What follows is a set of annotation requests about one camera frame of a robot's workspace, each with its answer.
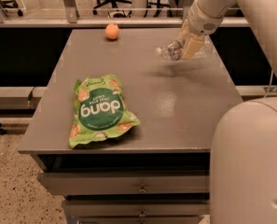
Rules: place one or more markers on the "green dang chips bag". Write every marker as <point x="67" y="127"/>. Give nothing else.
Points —
<point x="100" y="111"/>

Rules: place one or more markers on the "clear plastic water bottle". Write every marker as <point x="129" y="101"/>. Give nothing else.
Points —
<point x="172" y="50"/>

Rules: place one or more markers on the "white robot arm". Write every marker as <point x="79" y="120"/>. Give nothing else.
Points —
<point x="243" y="163"/>

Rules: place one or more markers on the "top grey drawer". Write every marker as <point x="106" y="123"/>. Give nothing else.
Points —
<point x="122" y="183"/>

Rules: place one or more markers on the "grey drawer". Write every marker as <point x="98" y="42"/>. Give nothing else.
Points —
<point x="122" y="183"/>
<point x="135" y="208"/>

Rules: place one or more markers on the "orange fruit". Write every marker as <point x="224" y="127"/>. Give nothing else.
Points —
<point x="112" y="31"/>

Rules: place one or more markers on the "grey drawer cabinet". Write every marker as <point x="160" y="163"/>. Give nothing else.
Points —
<point x="178" y="105"/>

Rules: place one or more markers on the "black chair base left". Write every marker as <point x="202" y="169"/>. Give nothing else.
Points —
<point x="5" y="4"/>

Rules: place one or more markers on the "black office chair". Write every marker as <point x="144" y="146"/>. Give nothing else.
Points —
<point x="114" y="3"/>

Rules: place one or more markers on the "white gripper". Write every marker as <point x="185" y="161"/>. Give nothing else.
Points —
<point x="201" y="21"/>

